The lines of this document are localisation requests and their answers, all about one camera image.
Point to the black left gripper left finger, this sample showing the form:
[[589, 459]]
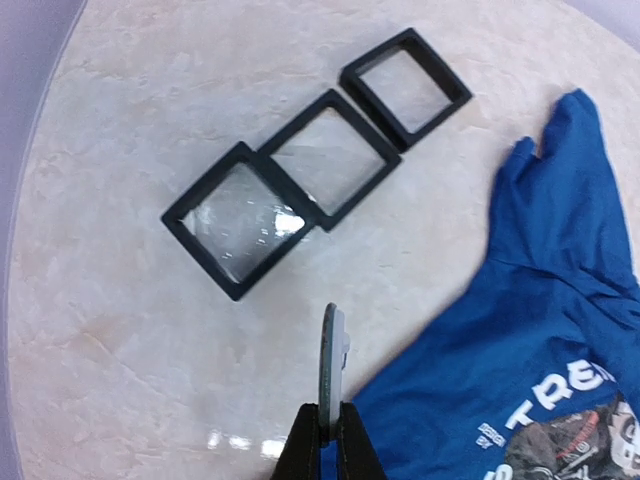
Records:
[[300, 456]]

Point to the blue printed t-shirt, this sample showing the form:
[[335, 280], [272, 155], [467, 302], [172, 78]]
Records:
[[533, 373]]

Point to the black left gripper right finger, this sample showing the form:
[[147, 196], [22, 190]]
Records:
[[356, 457]]

